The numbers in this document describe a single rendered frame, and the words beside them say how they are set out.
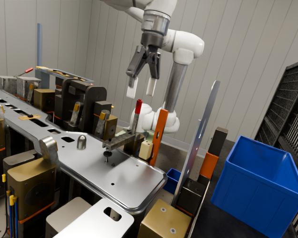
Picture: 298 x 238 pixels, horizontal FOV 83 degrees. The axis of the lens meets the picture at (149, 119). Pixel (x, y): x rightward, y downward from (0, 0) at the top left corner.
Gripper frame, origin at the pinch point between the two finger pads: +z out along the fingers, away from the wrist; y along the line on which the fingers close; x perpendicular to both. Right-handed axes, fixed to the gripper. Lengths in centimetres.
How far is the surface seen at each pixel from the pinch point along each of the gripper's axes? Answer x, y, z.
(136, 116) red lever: 0.3, 0.6, 9.2
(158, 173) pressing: 16.5, 6.2, 23.5
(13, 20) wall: -248, -71, -27
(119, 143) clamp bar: 1.7, 10.5, 16.8
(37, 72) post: -96, -16, 11
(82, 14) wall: -265, -187, -71
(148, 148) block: 9.3, 3.1, 17.9
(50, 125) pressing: -34.5, 11.9, 23.5
